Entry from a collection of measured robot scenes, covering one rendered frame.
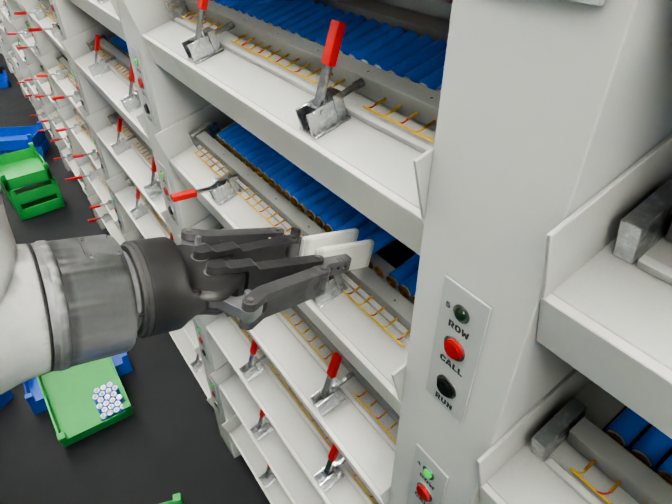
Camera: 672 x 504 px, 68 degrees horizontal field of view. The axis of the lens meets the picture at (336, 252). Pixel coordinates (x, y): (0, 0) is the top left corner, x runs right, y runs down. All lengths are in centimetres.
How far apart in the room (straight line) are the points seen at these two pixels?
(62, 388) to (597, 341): 164
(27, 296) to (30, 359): 4
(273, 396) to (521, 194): 77
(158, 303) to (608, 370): 29
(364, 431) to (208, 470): 91
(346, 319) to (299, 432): 43
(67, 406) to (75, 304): 142
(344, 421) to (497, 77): 53
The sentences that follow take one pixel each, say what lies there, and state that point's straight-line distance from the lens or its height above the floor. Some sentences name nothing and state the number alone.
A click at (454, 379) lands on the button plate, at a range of 40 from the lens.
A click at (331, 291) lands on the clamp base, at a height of 95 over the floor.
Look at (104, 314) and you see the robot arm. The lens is 36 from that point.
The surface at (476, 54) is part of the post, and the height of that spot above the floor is 125.
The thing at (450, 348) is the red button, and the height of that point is 105.
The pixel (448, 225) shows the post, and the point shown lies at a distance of 33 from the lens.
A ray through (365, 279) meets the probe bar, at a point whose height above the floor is 97.
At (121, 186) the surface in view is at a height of 55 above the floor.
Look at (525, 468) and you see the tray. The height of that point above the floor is 94.
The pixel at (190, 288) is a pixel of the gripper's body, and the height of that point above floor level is 108.
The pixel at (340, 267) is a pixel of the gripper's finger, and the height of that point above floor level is 102.
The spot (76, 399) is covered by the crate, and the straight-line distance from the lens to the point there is 177.
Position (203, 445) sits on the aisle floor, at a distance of 160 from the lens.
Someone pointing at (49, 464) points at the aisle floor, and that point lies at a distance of 173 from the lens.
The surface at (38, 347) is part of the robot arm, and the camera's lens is 36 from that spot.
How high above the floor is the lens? 132
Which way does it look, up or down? 37 degrees down
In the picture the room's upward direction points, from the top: straight up
